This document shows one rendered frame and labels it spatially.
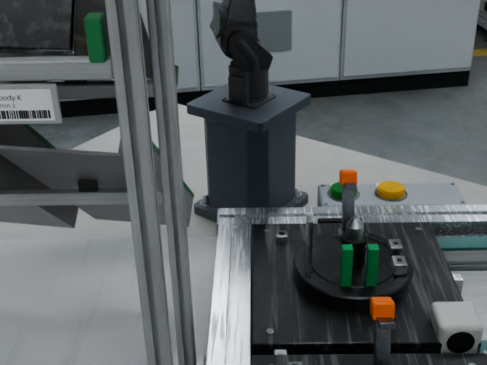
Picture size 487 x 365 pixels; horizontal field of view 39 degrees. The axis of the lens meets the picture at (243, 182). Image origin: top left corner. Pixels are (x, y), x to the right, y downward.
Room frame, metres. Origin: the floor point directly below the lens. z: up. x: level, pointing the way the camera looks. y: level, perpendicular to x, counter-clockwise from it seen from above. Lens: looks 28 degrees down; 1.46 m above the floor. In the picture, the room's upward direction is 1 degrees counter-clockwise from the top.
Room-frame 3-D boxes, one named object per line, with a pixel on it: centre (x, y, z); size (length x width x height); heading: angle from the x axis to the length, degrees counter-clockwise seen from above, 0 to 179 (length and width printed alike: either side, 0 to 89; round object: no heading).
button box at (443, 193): (0.88, -0.22, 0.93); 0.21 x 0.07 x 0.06; 89
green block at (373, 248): (0.62, -0.14, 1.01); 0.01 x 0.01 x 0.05; 89
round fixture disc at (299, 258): (0.67, -0.13, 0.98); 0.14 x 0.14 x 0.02
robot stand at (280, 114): (1.02, -0.01, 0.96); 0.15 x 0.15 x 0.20; 53
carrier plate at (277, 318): (0.67, -0.13, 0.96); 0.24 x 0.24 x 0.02; 89
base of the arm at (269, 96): (1.02, -0.01, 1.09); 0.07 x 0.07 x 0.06; 53
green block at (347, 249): (0.62, -0.11, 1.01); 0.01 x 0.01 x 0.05; 89
